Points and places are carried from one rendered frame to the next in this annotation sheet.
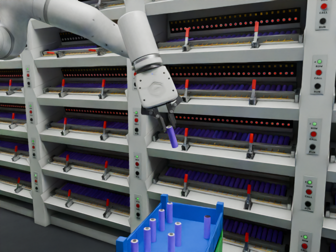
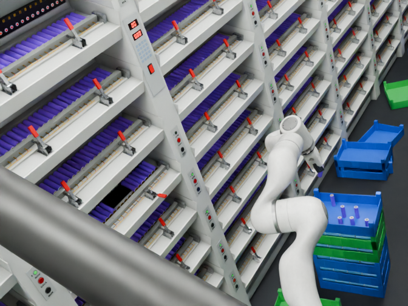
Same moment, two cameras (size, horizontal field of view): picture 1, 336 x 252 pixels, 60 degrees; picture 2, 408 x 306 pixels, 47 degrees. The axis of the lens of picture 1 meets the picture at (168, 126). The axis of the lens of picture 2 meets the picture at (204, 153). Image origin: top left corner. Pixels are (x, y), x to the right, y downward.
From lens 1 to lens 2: 2.08 m
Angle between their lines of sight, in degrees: 71
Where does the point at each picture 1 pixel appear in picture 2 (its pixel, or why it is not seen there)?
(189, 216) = not seen: hidden behind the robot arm
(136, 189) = (228, 271)
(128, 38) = (306, 135)
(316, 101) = (276, 107)
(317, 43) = (266, 76)
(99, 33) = not seen: hidden behind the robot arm
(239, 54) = (242, 107)
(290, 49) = (260, 87)
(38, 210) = not seen: outside the picture
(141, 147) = (220, 234)
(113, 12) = (152, 143)
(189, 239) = (337, 212)
